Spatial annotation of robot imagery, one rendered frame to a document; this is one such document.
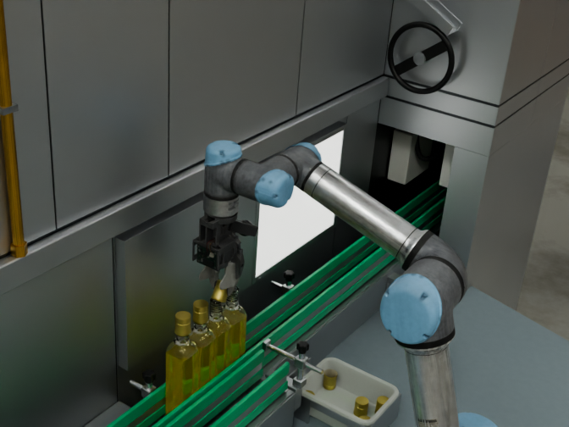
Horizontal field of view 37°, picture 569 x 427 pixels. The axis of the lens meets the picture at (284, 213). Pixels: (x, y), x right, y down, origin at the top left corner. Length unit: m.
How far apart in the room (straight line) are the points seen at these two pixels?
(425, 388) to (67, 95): 0.87
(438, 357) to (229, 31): 0.84
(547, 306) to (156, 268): 2.70
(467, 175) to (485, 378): 0.60
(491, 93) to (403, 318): 1.07
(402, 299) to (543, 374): 1.03
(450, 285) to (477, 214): 1.03
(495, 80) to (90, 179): 1.26
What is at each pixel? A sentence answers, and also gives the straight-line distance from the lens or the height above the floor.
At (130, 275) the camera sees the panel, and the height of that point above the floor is 1.23.
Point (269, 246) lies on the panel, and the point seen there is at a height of 1.07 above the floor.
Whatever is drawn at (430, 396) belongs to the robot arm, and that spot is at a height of 1.17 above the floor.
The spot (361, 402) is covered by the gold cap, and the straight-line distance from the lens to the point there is 2.19.
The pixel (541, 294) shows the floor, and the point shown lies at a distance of 4.37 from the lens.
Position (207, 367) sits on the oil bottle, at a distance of 1.95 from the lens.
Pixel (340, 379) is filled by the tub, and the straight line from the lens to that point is 2.29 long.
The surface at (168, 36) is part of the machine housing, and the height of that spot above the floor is 1.72.
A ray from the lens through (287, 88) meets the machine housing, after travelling 2.18.
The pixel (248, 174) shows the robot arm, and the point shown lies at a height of 1.49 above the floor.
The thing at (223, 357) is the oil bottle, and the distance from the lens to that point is 2.00.
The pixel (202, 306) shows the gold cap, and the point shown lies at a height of 1.16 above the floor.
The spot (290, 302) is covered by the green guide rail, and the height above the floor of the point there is 0.93.
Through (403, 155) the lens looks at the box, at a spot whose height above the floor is 1.10.
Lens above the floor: 2.22
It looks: 28 degrees down
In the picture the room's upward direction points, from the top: 4 degrees clockwise
